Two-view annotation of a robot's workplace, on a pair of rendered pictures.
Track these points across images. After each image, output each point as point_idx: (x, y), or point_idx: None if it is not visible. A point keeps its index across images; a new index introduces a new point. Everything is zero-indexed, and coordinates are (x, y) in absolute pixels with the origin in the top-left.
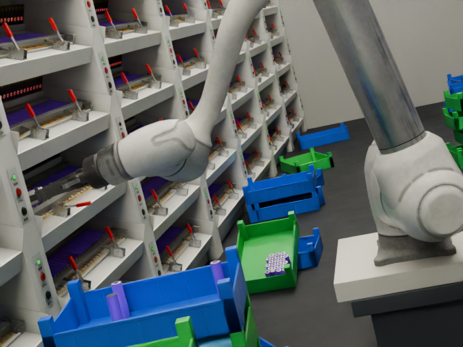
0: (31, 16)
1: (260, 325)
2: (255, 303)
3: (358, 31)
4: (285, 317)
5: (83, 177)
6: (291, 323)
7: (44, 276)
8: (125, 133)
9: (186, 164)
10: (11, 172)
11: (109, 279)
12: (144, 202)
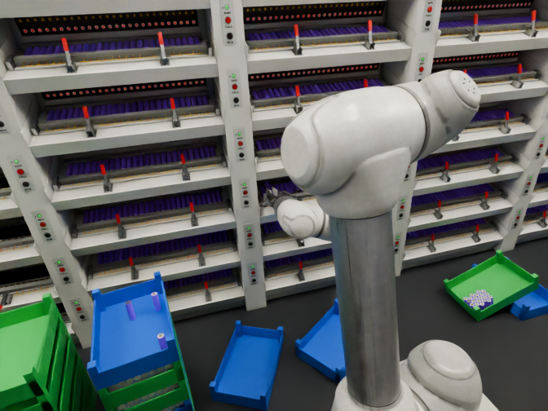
0: (386, 65)
1: (408, 326)
2: (439, 308)
3: (340, 285)
4: (425, 337)
5: (271, 205)
6: (417, 345)
7: (249, 235)
8: (413, 165)
9: (320, 236)
10: (243, 181)
11: (329, 245)
12: (408, 209)
